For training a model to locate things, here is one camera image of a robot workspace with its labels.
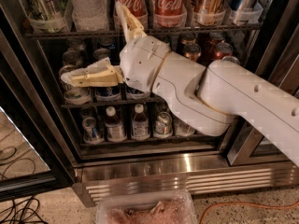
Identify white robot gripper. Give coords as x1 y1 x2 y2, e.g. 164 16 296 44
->
61 1 171 92

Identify clear plastic water bottle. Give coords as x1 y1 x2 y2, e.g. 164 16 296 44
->
71 0 109 32

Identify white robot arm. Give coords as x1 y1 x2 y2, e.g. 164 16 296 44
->
61 2 299 165

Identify brown tea bottle left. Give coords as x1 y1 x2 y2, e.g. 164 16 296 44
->
105 106 126 142

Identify brown tea bottle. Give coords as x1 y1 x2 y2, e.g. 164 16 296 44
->
105 106 126 142
131 104 150 141

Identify brown tea bottle right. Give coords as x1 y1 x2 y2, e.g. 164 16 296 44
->
131 104 150 141

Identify silver can bottom shelf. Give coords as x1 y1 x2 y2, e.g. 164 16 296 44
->
154 112 173 138

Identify stainless steel fridge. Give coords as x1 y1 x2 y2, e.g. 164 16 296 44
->
0 0 299 206

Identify small water bottle bottom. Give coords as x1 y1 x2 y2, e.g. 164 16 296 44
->
174 119 195 137

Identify open glass fridge door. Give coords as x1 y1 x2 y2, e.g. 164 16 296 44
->
0 32 74 202

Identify blue Pepsi can front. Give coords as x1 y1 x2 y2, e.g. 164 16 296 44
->
94 86 121 101

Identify blue soda can front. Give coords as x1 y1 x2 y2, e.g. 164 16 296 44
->
126 87 150 99

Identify white green soda can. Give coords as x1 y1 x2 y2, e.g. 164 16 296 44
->
59 64 92 105

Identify red Coca-Cola can right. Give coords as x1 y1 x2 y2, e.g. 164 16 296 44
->
153 0 183 28

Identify gold brown can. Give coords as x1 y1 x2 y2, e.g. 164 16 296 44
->
183 43 201 62

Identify green patterned tall can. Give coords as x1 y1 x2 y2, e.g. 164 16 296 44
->
26 0 68 33

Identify small blue can bottom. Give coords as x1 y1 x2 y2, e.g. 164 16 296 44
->
82 117 103 144

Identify gold striped tall can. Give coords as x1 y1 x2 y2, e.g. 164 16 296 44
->
190 0 226 26

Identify red soda can middle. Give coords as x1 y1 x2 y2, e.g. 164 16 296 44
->
209 42 233 61

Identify red soda can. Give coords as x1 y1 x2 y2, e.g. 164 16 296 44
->
222 56 240 65
209 42 233 61

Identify red soda can front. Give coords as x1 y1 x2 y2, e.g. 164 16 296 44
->
222 56 240 65

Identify silver blue tall can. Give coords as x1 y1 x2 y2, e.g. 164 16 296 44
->
228 0 257 25

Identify clear plastic storage bin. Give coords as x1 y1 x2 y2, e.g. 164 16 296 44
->
96 189 197 224

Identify black cables on floor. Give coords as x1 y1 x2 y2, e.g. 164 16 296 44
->
0 196 49 224

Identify orange extension cable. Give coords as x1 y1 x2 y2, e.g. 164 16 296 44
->
198 199 299 224

